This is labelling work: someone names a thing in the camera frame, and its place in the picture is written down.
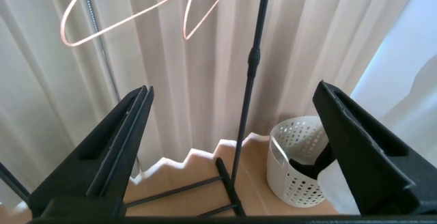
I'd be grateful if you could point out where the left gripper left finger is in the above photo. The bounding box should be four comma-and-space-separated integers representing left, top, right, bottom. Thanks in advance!
29, 85, 155, 218

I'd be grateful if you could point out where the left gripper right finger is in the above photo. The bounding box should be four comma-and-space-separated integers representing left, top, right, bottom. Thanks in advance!
312, 80, 437, 216

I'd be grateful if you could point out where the pink clothes hanger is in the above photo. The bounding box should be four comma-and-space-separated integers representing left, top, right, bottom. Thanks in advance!
182, 0, 237, 42
60, 0, 203, 48

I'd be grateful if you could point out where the white laundry basket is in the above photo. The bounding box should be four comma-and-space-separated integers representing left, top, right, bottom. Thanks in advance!
266, 115, 338, 208

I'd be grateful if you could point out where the black clothes rack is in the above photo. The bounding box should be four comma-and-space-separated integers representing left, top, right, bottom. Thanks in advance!
0, 0, 273, 217

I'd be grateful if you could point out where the silver curtain pull rod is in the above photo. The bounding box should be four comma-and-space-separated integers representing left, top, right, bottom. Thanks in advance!
79, 0, 140, 178

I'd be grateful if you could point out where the beige curtain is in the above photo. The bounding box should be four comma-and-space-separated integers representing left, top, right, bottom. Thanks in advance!
0, 0, 423, 208

